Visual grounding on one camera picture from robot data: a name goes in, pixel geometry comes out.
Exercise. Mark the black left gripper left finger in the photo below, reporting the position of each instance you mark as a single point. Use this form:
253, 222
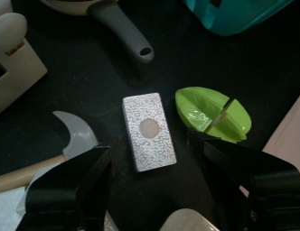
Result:
71, 183

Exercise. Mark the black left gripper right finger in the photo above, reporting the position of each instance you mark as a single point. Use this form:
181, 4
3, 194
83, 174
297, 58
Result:
253, 186

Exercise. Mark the white cloth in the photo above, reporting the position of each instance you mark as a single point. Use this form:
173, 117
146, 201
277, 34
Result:
7, 207

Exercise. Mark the beige rounded toy piece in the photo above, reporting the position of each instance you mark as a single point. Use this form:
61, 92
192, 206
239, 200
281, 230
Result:
189, 221

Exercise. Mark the pink board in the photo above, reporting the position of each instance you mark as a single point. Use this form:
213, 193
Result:
287, 132

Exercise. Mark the speckled grey rectangular block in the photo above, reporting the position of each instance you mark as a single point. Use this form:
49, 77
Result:
150, 131

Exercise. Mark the green leaf-shaped dish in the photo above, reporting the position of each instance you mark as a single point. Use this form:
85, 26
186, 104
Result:
205, 111

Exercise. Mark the white toy box appliance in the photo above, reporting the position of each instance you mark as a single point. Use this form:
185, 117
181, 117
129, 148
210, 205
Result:
14, 60

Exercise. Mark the teal plastic toy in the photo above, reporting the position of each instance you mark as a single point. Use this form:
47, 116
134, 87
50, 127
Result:
233, 13

